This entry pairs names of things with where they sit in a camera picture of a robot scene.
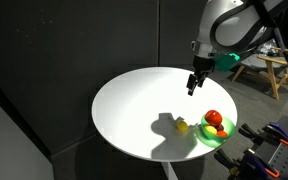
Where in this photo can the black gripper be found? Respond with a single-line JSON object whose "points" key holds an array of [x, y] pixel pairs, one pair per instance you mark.
{"points": [[203, 64]]}

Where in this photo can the yellow toy lemon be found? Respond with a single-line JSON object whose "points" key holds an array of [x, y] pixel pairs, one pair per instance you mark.
{"points": [[182, 127]]}

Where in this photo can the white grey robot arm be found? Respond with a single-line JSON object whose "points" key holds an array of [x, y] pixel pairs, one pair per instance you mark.
{"points": [[237, 26]]}

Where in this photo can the red toy apple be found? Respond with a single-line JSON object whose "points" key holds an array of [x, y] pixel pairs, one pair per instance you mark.
{"points": [[213, 117]]}

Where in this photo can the yellow toy fruit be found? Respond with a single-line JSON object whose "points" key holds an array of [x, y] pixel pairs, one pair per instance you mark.
{"points": [[210, 130]]}

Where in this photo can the dark purple toy fruit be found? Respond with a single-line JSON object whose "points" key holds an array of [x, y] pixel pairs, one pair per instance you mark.
{"points": [[220, 127]]}

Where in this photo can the green translucent bowl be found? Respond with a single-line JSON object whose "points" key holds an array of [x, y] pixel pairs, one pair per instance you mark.
{"points": [[230, 128]]}

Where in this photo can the small red toy tomato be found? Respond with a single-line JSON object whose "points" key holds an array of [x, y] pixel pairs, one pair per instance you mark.
{"points": [[222, 133]]}

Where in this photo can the grey board on sawhorse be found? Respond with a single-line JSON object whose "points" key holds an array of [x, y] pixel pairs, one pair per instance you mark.
{"points": [[252, 63]]}

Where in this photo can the wooden sawhorse stand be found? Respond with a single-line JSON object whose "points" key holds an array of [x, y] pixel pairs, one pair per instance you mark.
{"points": [[274, 80]]}

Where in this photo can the black purple spring clamp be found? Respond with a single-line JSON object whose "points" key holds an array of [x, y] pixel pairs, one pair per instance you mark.
{"points": [[250, 163], [277, 131]]}

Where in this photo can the white side panel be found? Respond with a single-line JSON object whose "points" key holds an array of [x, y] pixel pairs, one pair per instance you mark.
{"points": [[7, 146]]}

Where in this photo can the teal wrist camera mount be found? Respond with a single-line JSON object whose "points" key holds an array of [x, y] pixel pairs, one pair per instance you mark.
{"points": [[226, 61]]}

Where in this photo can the white table pedestal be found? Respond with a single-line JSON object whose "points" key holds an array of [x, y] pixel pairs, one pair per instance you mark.
{"points": [[169, 170]]}

